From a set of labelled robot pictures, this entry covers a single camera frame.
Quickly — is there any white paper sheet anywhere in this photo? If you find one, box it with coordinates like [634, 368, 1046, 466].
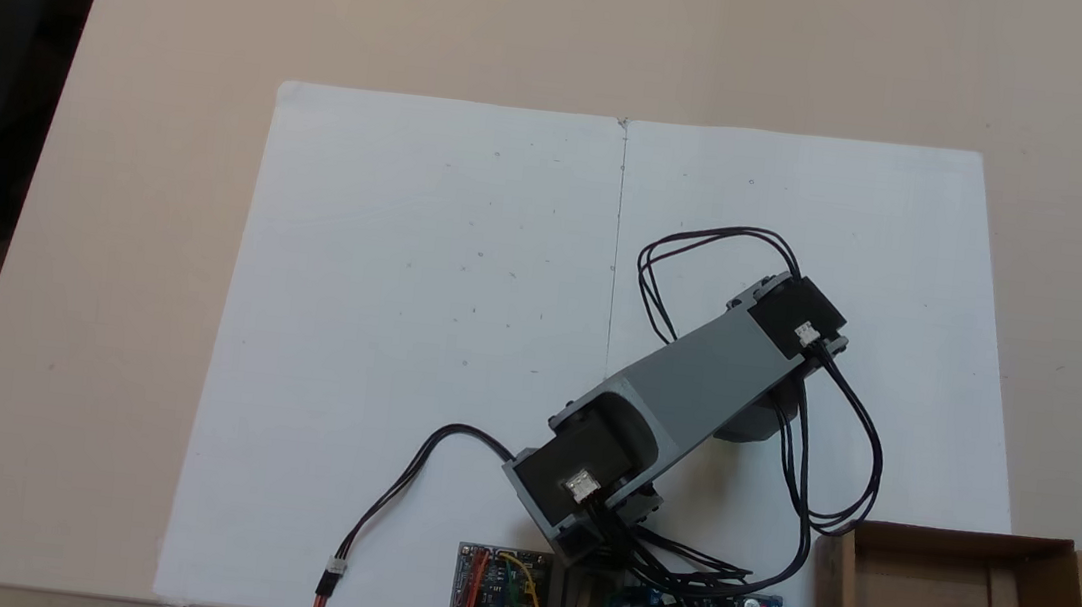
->
[569, 114, 1053, 607]
[151, 72, 634, 607]

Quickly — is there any black cable bundle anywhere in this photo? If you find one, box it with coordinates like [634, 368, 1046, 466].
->
[611, 334, 896, 607]

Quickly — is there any black looped motor cable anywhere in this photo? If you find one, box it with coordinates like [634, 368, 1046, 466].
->
[629, 216, 807, 357]

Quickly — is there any black cable with orange end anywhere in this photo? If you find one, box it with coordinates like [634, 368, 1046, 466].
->
[312, 410, 521, 607]

